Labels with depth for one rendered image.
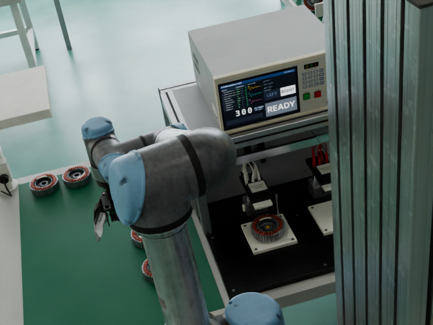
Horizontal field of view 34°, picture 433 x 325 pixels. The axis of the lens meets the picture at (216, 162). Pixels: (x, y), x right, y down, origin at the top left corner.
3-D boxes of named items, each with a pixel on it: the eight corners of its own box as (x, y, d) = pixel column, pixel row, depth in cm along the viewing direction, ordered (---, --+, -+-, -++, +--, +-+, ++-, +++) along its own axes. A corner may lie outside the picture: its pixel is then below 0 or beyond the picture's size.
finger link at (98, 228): (89, 249, 179) (103, 220, 175) (86, 235, 184) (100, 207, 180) (101, 251, 180) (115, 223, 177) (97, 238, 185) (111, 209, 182)
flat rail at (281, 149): (376, 129, 234) (376, 122, 233) (197, 175, 226) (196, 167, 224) (375, 128, 235) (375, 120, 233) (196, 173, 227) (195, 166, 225)
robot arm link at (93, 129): (84, 136, 159) (75, 120, 166) (95, 175, 166) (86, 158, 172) (117, 125, 161) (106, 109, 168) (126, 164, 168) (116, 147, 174)
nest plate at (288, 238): (298, 243, 230) (297, 240, 229) (254, 255, 228) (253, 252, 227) (282, 215, 242) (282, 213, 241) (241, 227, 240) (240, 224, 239)
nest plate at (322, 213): (366, 224, 233) (366, 221, 232) (324, 235, 231) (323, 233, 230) (348, 198, 245) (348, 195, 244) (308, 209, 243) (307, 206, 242)
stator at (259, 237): (288, 239, 230) (288, 231, 228) (256, 246, 229) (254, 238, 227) (280, 218, 239) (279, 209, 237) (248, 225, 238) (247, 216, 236)
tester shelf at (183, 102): (384, 111, 232) (384, 100, 229) (185, 162, 223) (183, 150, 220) (333, 57, 267) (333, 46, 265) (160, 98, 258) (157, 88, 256)
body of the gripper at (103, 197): (108, 229, 175) (97, 190, 168) (102, 209, 182) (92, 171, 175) (138, 220, 176) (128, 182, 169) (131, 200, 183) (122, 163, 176)
